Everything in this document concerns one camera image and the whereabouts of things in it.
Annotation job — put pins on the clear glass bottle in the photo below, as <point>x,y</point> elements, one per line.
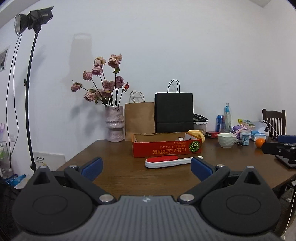
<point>227,118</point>

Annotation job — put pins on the yellow mug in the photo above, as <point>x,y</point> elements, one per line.
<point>197,134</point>

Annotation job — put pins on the red book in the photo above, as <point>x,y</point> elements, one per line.
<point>211,134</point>

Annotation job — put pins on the purple plastic container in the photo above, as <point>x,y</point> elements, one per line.
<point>237,127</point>

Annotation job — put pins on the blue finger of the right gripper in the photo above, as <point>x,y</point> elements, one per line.
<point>287,139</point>

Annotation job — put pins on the orange fruit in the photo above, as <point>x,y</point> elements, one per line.
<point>259,142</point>

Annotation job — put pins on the small blue white cup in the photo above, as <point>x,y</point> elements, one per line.
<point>245,137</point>

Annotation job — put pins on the blue soda can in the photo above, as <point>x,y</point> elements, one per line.
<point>219,126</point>

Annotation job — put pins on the black paper bag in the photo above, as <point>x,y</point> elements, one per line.
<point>173,110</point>

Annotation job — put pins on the wall poster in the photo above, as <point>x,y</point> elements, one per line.
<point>3,57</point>

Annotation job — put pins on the red cardboard box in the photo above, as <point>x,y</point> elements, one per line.
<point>163,144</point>

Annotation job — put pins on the pink ceramic vase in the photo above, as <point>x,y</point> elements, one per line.
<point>115,123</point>

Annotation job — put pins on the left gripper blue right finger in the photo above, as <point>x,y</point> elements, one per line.
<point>211,178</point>

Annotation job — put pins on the white wall heater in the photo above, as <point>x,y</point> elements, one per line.
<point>53,161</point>

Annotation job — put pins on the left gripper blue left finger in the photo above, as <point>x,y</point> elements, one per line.
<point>82,177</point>

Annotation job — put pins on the brown paper bag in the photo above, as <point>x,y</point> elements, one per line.
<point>139,116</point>

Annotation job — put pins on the red white lint brush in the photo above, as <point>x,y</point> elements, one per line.
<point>166,161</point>

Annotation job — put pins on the tissue box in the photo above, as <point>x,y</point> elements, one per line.
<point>258,131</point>

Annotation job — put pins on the clear food container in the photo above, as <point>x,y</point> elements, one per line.
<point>200,123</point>

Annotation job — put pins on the dark wooden chair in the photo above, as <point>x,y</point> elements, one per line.
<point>275,121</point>

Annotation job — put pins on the dried pink roses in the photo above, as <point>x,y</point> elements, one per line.
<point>107,92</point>

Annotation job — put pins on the black studio light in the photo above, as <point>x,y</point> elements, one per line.
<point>33,20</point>

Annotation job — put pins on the white ceramic bowl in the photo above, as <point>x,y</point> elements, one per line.
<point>226,140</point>

